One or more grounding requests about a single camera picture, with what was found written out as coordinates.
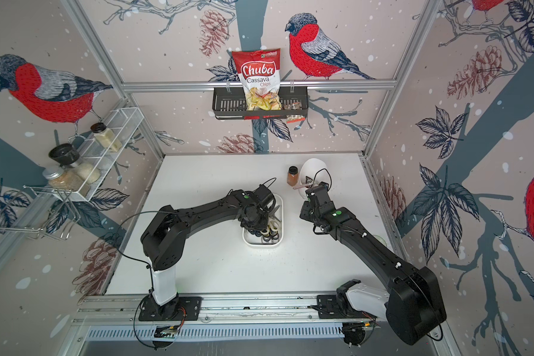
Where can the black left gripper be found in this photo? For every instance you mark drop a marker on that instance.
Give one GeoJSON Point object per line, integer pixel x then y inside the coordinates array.
{"type": "Point", "coordinates": [261, 228]}

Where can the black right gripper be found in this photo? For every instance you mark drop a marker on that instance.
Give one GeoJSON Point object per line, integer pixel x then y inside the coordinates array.
{"type": "Point", "coordinates": [304, 209]}

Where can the cream kitchen shears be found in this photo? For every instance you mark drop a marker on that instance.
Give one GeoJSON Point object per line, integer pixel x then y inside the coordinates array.
{"type": "Point", "coordinates": [274, 226]}

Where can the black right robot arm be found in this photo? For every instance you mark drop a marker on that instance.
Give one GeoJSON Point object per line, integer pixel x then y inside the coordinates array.
{"type": "Point", "coordinates": [415, 305]}

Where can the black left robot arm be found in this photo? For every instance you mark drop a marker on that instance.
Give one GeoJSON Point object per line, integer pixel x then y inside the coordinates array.
{"type": "Point", "coordinates": [163, 241]}

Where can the white plastic storage box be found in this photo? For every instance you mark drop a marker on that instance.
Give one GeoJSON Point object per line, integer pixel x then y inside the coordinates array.
{"type": "Point", "coordinates": [257, 239]}

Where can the white utensil cup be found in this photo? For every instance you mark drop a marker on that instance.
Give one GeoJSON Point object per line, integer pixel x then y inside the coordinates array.
{"type": "Point", "coordinates": [312, 171]}

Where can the brown spice bottle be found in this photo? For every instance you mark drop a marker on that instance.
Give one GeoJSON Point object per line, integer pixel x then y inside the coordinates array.
{"type": "Point", "coordinates": [293, 176]}

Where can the small snack packet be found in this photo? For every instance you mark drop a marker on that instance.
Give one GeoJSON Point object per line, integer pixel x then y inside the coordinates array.
{"type": "Point", "coordinates": [296, 117]}

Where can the red cassava chips bag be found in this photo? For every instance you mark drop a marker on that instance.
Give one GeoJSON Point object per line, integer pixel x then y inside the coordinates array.
{"type": "Point", "coordinates": [259, 73]}

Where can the spice jar with black lid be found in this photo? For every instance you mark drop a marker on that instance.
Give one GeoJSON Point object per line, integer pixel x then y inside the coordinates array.
{"type": "Point", "coordinates": [106, 137]}

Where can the black funnel lid jar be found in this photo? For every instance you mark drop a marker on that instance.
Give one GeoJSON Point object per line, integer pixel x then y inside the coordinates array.
{"type": "Point", "coordinates": [69, 158]}

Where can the spice jar with silver lid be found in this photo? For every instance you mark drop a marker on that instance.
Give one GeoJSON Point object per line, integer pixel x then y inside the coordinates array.
{"type": "Point", "coordinates": [62, 179]}

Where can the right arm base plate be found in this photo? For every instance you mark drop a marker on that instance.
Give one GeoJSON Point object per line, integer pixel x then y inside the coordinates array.
{"type": "Point", "coordinates": [328, 307]}

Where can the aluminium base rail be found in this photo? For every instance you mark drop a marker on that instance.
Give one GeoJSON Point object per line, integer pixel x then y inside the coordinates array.
{"type": "Point", "coordinates": [237, 308]}

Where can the black wire wall basket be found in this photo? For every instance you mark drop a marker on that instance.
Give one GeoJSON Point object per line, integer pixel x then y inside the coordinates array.
{"type": "Point", "coordinates": [231, 104]}

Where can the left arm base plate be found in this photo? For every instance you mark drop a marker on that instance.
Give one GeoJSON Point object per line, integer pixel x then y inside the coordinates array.
{"type": "Point", "coordinates": [178, 309]}

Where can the white wire spice shelf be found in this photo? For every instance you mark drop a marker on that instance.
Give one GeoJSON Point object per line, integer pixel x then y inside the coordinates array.
{"type": "Point", "coordinates": [123, 122]}

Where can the aluminium corner frame post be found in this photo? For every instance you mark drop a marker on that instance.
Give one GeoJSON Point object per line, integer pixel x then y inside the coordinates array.
{"type": "Point", "coordinates": [101, 54]}

